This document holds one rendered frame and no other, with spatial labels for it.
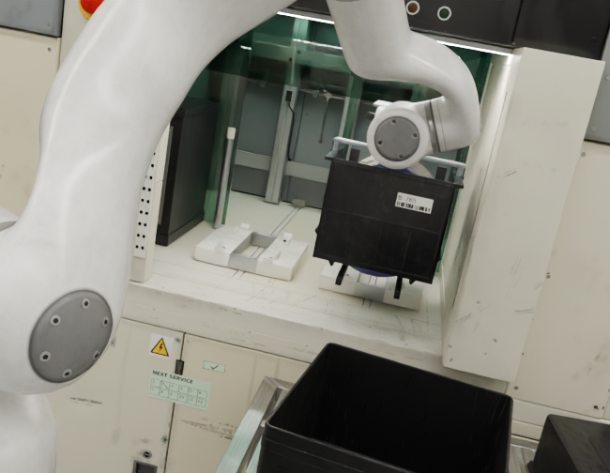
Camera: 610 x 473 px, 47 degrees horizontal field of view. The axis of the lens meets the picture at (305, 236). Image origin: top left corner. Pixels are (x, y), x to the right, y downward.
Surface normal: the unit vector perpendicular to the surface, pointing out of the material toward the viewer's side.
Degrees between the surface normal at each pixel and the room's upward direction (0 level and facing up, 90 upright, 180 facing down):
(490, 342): 90
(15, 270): 55
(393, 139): 90
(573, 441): 0
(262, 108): 90
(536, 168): 90
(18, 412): 24
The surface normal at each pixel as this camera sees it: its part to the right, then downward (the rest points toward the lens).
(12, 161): -0.17, 0.24
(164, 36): 0.50, 0.11
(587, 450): 0.18, -0.95
